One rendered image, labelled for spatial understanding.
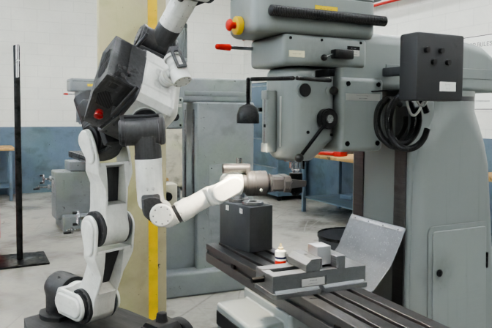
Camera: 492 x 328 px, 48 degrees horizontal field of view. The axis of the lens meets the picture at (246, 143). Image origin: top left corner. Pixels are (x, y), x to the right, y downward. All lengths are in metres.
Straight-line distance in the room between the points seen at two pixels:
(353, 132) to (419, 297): 0.65
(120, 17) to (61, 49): 7.33
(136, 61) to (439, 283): 1.34
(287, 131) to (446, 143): 0.62
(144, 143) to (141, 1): 1.86
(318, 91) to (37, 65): 9.13
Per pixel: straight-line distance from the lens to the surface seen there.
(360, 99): 1.96
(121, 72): 1.92
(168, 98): 1.97
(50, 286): 2.63
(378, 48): 2.03
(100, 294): 2.37
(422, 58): 1.80
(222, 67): 11.70
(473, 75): 2.34
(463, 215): 2.23
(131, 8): 3.55
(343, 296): 1.82
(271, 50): 1.86
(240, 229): 2.32
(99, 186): 2.23
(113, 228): 2.24
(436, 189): 2.12
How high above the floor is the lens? 1.47
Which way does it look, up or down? 3 degrees down
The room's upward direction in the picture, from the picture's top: straight up
